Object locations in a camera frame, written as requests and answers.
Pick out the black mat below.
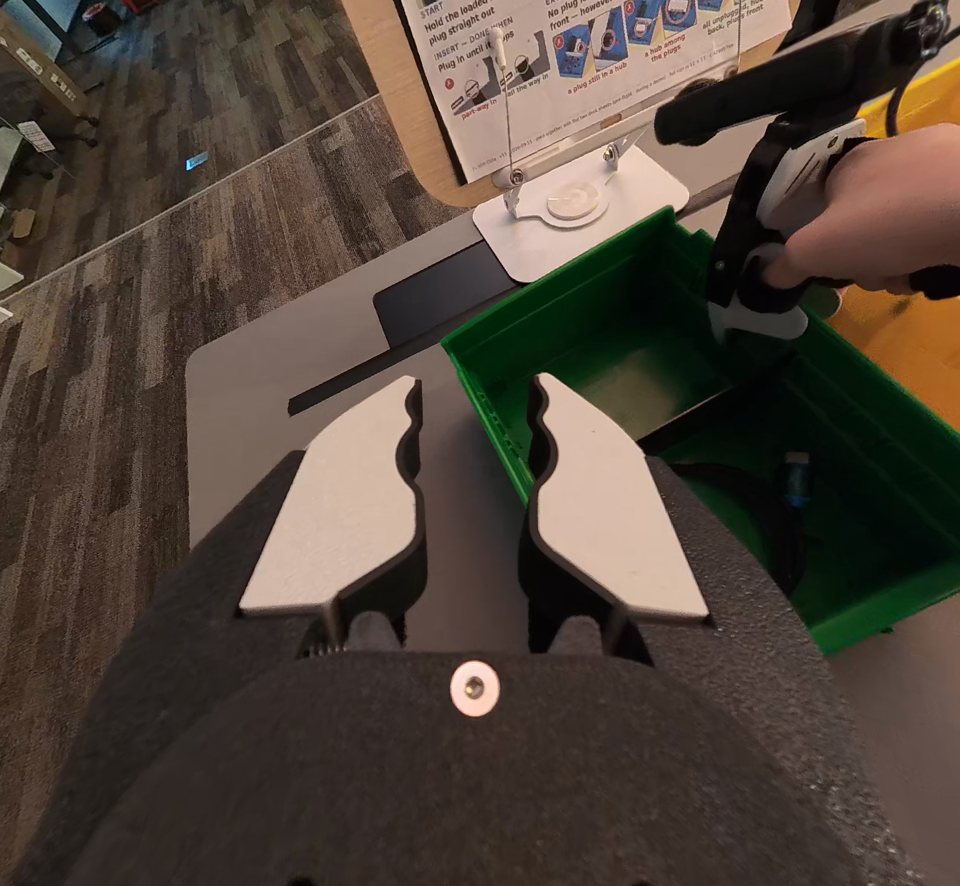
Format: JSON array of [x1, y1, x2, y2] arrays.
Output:
[[285, 238, 529, 418]]

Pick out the instruction sheet on stand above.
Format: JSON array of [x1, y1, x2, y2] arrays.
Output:
[[308, 0, 816, 208]]

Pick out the black flat panel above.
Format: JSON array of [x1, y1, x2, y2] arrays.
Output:
[[638, 354, 799, 455]]

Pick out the yellow plastic bin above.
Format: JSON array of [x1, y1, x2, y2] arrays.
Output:
[[830, 61, 960, 431]]

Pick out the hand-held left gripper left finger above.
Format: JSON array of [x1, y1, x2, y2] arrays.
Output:
[[240, 375, 426, 620]]

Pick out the braided hdmi cable green plugs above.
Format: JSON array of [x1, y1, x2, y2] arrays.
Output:
[[705, 448, 819, 587]]

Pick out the green plastic bin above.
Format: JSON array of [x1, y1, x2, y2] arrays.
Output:
[[440, 207, 960, 659]]

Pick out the person's right hand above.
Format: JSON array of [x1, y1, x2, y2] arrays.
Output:
[[762, 121, 960, 298]]

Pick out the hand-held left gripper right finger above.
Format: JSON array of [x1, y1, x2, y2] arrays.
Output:
[[521, 372, 711, 625]]

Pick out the white stand base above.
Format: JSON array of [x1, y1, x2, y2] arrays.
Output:
[[473, 162, 691, 284]]

